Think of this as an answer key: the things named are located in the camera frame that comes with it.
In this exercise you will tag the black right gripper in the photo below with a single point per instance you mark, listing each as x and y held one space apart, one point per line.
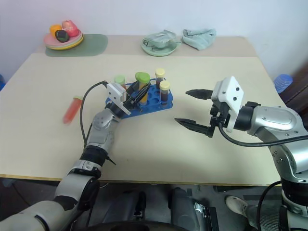
216 113

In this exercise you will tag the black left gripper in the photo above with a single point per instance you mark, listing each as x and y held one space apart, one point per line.
131 102

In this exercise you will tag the yellow tube with green cap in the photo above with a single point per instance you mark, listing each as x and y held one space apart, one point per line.
144 77

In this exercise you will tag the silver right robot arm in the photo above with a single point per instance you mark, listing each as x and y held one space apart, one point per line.
276 118

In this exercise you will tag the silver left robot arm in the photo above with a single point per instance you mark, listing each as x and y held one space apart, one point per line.
103 134

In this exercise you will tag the blue test tube rack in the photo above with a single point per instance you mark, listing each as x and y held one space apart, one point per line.
154 98

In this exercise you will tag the dark tube with green cap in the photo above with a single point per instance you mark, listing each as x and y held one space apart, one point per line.
137 74

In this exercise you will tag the red tube, pale green cap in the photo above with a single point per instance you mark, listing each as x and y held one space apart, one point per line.
119 80

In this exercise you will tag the dark tube with yellow cap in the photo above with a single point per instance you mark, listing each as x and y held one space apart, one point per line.
160 72
164 85

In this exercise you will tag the pale green round plate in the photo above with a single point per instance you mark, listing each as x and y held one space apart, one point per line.
163 51

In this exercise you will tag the green placemat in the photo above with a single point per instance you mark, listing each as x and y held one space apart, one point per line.
93 45

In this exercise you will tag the red tube with green cap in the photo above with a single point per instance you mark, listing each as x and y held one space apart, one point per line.
72 109

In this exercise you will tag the teal cloth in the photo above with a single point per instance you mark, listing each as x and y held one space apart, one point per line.
199 38

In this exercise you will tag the yellow plate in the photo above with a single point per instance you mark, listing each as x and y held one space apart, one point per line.
81 39

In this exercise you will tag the stack of coloured plates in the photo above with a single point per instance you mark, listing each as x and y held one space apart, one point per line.
65 49

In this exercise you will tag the blue plastic stool stack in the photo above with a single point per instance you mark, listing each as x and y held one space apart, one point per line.
282 83

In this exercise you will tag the dark green toy avocado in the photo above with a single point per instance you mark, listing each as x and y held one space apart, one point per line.
62 36

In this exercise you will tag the pink plate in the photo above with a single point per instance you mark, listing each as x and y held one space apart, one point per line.
51 41

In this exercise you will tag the white shoe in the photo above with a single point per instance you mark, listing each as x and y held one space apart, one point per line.
235 203

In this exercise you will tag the orange toy fruit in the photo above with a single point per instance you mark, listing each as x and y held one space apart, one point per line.
55 28

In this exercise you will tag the dark wooden furniture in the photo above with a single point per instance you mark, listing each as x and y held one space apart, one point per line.
300 86

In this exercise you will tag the grey mesh trouser leg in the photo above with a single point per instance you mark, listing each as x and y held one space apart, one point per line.
264 219

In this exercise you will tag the blue plastic object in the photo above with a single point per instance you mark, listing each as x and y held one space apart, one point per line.
2 83

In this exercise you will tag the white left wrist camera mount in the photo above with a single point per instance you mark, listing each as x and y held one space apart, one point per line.
115 93

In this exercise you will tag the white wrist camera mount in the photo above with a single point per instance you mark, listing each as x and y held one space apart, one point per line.
231 93
115 93

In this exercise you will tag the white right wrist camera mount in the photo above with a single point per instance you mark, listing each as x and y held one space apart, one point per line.
231 93

